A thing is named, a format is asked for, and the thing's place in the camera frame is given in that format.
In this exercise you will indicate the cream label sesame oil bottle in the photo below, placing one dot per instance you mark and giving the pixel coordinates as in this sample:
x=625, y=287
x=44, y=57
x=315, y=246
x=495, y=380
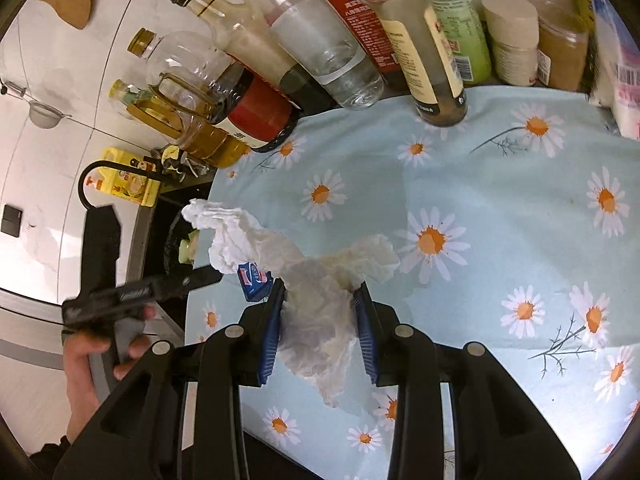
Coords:
x=425, y=58

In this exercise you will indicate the black trash bag bin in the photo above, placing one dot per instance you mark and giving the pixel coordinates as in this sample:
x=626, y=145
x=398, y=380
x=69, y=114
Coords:
x=180, y=247

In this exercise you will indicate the yellow cap clear bottle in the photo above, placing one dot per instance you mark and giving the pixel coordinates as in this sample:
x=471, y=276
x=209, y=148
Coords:
x=316, y=37

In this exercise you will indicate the dark soy sauce jug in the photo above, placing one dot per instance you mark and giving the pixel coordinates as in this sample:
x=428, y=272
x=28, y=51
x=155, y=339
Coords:
x=186, y=72

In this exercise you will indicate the daisy print blue tablecloth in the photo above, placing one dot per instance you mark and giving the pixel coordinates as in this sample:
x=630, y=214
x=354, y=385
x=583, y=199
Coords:
x=518, y=228

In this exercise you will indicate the black sink faucet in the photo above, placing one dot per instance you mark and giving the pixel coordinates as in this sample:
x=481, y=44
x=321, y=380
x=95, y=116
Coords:
x=104, y=163

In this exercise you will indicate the black kitchen sink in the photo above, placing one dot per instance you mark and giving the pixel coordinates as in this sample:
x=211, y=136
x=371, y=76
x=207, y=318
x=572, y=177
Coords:
x=158, y=232

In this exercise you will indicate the black wall switch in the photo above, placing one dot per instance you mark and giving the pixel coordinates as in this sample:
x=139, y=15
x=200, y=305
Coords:
x=11, y=220

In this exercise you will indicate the red label sauce bottle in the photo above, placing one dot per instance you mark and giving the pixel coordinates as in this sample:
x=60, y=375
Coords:
x=368, y=30

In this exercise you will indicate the blue cardboard box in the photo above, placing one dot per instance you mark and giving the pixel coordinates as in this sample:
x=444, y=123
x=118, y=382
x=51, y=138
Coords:
x=256, y=284

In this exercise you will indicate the green label bottle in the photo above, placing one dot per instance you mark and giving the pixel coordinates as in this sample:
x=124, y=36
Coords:
x=466, y=37

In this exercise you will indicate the white paper wrapper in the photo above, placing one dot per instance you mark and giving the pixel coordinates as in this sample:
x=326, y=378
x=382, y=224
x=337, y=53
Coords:
x=318, y=321

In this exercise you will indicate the brown powder spice jar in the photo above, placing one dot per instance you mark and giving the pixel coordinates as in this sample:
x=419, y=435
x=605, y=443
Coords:
x=562, y=46

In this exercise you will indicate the yellow dish soap bottle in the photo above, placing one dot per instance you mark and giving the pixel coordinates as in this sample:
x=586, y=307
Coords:
x=123, y=183

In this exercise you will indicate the large cooking oil jug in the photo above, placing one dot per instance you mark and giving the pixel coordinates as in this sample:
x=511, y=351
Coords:
x=194, y=135

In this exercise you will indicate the person left hand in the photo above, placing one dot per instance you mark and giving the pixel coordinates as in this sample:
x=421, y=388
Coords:
x=81, y=394

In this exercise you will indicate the tan lid spice jar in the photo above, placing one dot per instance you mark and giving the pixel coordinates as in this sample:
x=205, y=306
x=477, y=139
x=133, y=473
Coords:
x=514, y=34

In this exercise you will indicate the white plastic package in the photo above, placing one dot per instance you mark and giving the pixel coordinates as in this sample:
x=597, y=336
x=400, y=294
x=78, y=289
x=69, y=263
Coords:
x=616, y=80

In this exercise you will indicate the wooden spatula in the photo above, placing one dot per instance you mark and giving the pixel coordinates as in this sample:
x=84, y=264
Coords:
x=76, y=13

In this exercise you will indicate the black cap vinegar bottle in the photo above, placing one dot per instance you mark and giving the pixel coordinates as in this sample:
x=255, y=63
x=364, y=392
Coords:
x=241, y=34

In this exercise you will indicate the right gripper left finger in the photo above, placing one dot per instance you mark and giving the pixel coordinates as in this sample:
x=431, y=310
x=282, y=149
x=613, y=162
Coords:
x=269, y=331

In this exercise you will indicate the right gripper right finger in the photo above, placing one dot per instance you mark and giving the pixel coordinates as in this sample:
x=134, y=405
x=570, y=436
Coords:
x=369, y=331

